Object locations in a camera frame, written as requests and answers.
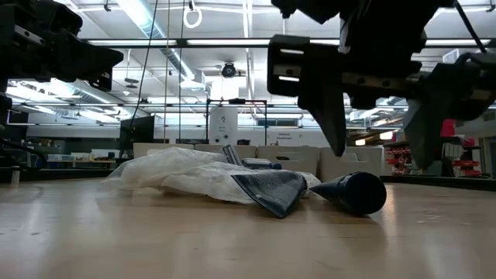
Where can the black aluminium table frame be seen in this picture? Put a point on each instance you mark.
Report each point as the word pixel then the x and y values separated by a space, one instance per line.
pixel 58 174

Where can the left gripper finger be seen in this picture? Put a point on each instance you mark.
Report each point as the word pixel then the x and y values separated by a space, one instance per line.
pixel 85 62

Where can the shelf with red bins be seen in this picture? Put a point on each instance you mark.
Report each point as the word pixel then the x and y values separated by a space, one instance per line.
pixel 467 163

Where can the white cylindrical foot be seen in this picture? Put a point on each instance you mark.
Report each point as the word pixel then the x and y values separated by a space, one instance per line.
pixel 15 176

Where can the black overhead light bar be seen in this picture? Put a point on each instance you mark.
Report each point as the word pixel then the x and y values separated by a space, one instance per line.
pixel 182 42

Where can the white machine cabinet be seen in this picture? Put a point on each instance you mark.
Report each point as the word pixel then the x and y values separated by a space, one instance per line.
pixel 223 124

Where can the red plastic crate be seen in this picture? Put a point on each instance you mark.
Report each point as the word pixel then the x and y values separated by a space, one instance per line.
pixel 448 128

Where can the white opaque storage bin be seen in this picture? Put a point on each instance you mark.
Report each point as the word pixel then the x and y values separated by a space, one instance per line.
pixel 139 149

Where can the black metal stand frame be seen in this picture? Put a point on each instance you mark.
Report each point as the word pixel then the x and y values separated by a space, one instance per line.
pixel 236 101

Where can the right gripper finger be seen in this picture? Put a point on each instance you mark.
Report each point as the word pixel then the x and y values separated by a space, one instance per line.
pixel 323 97
pixel 430 128

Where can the black monitor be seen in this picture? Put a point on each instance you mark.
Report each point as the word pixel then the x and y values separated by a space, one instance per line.
pixel 135 133

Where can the black overhead camera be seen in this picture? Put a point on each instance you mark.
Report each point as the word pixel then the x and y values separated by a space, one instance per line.
pixel 228 70

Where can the silver ceiling duct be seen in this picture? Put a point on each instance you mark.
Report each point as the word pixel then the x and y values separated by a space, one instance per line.
pixel 135 11

